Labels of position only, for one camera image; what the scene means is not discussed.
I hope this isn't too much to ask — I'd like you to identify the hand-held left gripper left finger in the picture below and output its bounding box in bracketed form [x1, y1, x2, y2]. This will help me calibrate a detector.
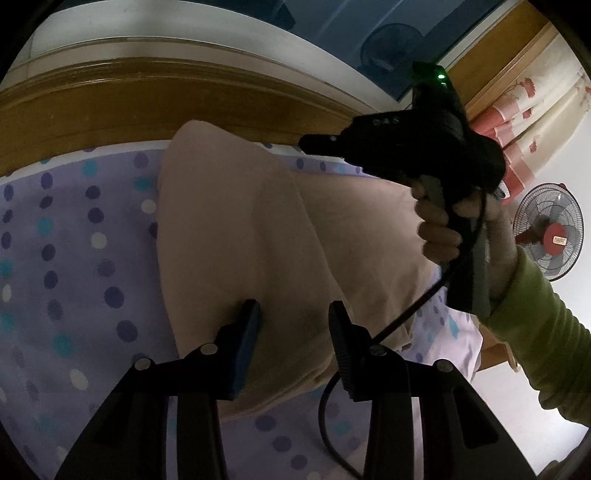
[54, 299, 263, 480]

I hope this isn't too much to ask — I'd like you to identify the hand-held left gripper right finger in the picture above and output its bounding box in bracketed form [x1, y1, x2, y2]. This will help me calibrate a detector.
[328, 301, 539, 480]

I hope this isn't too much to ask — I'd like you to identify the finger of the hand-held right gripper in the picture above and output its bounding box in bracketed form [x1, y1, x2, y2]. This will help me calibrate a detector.
[299, 131, 356, 160]

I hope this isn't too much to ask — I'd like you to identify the beige pink garment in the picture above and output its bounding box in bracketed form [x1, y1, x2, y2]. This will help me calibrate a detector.
[154, 120, 446, 422]

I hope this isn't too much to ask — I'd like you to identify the person's right forearm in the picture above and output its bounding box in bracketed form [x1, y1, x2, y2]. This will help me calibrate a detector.
[480, 247, 591, 423]

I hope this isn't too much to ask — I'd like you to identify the person's right hand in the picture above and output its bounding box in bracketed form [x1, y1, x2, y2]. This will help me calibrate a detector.
[413, 181, 520, 315]

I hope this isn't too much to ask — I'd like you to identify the window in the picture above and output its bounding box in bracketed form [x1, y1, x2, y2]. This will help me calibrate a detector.
[14, 0, 509, 102]

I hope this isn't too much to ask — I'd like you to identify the pink patterned curtain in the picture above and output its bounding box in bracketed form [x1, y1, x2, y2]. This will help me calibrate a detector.
[466, 28, 591, 204]

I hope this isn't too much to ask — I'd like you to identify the standing fan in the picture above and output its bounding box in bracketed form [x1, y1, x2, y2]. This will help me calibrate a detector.
[512, 182, 585, 282]

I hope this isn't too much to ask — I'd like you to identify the wooden window sill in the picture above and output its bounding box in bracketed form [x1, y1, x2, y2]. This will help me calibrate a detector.
[0, 4, 559, 178]

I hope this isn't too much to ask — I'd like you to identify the purple dotted bed sheet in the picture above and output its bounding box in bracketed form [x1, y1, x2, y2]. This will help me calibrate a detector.
[0, 141, 483, 480]

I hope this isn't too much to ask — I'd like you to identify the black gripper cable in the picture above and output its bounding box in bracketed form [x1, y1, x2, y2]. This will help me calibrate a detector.
[318, 194, 488, 480]

